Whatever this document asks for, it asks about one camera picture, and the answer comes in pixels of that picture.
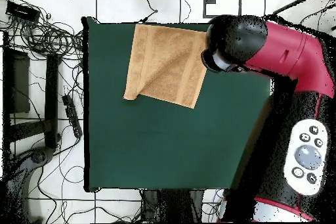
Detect tan terry towel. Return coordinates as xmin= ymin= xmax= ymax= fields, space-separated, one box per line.
xmin=123 ymin=23 xmax=209 ymax=110

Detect dark green table cloth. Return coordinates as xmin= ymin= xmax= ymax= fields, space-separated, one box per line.
xmin=81 ymin=16 xmax=273 ymax=192

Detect black power strip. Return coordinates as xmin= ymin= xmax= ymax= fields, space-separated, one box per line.
xmin=62 ymin=94 xmax=83 ymax=139

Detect grey tripod base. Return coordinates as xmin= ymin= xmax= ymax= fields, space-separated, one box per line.
xmin=0 ymin=146 xmax=54 ymax=223

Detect black hub box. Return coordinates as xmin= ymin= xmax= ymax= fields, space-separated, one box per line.
xmin=5 ymin=0 xmax=41 ymax=23

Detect black cable with plug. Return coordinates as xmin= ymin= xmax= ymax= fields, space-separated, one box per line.
xmin=134 ymin=0 xmax=159 ymax=23

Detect black frame stand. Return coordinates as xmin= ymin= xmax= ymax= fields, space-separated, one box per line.
xmin=1 ymin=31 xmax=62 ymax=154

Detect tangled black cable bundle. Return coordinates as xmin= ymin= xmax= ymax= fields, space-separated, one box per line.
xmin=0 ymin=0 xmax=85 ymax=62

